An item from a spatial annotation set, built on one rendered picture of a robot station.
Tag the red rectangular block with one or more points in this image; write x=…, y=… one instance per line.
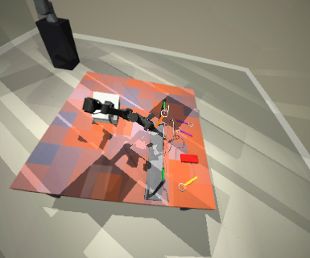
x=189, y=158

